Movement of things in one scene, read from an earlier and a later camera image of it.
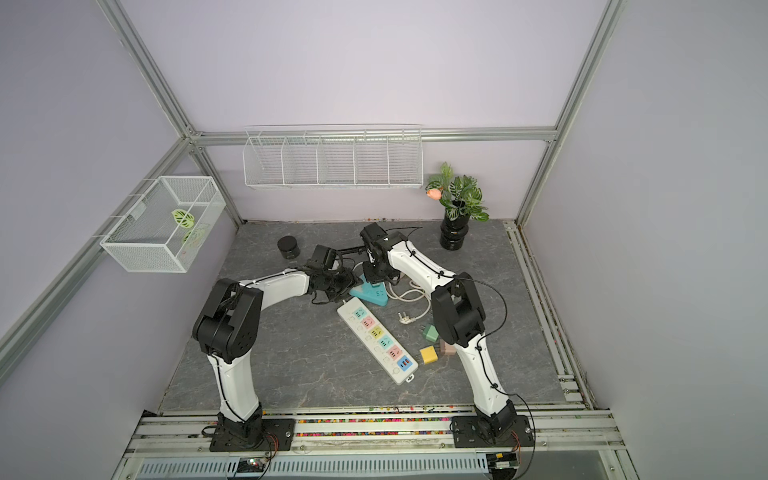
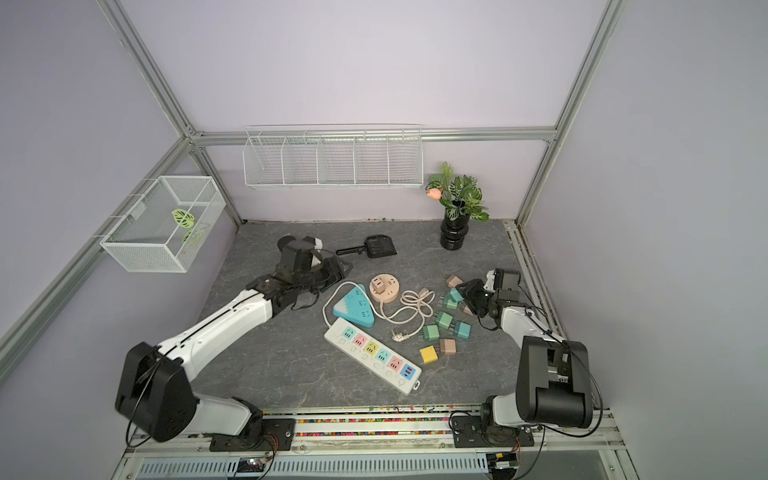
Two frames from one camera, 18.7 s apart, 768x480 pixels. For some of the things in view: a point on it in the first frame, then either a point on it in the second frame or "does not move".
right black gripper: [372, 275] -> [470, 293]
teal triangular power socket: [377, 293] -> [357, 308]
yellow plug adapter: [429, 354] does not move
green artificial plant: [459, 194] does not move
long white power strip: [380, 342] -> [372, 356]
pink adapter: [447, 348] does not move
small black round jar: [288, 247] does not move
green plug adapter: [431, 333] does not move
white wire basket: [166, 228] does not move
